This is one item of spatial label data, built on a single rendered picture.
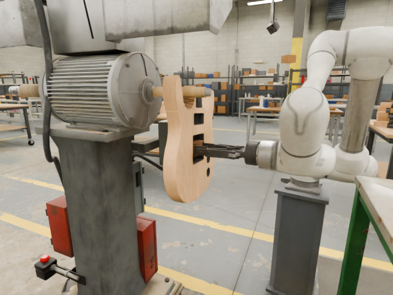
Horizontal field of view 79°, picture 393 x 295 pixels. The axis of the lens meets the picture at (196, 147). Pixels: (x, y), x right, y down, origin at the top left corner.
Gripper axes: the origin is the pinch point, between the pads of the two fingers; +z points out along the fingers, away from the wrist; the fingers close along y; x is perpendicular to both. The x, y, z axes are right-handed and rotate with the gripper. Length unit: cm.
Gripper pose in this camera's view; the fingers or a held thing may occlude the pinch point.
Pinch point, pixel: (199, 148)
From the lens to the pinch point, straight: 83.5
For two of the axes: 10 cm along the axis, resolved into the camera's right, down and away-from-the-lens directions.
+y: 4.0, -1.4, 9.0
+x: 0.2, -9.9, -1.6
